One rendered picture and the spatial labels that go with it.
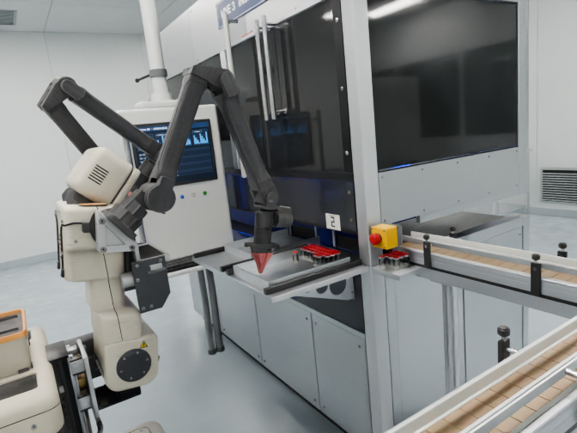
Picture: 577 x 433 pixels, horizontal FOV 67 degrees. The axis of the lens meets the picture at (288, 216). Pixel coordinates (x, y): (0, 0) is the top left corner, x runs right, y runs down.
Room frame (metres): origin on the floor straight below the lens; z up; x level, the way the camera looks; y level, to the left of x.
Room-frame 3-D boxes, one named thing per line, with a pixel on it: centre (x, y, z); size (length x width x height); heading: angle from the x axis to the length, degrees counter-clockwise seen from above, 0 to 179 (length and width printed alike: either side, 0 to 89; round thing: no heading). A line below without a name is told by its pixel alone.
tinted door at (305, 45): (1.72, -0.14, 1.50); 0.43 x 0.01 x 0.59; 32
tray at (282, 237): (1.88, 0.09, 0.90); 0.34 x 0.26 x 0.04; 122
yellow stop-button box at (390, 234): (1.44, -0.32, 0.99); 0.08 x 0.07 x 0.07; 122
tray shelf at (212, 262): (1.70, 0.06, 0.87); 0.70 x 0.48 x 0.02; 32
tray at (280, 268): (1.53, 0.01, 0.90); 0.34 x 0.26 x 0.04; 121
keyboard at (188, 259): (2.04, 0.47, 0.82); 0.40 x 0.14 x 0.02; 120
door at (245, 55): (2.10, 0.10, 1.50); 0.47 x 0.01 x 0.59; 32
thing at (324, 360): (2.62, -0.16, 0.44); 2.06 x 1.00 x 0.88; 32
